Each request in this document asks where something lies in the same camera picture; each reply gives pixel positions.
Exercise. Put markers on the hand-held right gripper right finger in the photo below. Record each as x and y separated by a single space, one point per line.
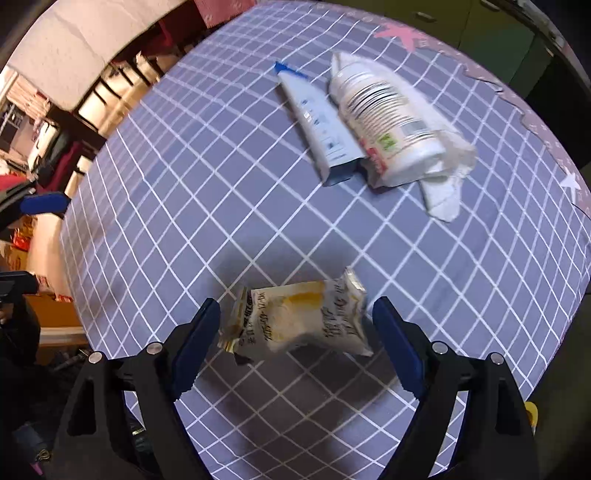
399 350

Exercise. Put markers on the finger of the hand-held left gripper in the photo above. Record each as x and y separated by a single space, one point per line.
44 204
16 284

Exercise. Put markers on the yellow white snack packet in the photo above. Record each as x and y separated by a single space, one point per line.
295 318

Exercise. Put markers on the white plastic-wrapped bottle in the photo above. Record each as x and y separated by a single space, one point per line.
443 194

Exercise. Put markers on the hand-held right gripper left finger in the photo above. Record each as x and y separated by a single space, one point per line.
196 350

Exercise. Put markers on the white plastic bottle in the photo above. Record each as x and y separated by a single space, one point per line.
383 110

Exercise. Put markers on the red patterned cloth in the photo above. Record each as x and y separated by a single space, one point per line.
221 11

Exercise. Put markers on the green kitchen cabinet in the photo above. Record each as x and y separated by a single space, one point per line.
461 32

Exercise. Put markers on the brown cardboard box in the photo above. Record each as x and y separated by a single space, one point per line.
55 318

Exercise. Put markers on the wooden chair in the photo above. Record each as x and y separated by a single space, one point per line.
124 87

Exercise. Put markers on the white blue-capped tube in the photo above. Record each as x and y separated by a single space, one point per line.
318 120

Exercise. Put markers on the blue checked tablecloth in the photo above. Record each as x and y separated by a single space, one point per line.
184 184

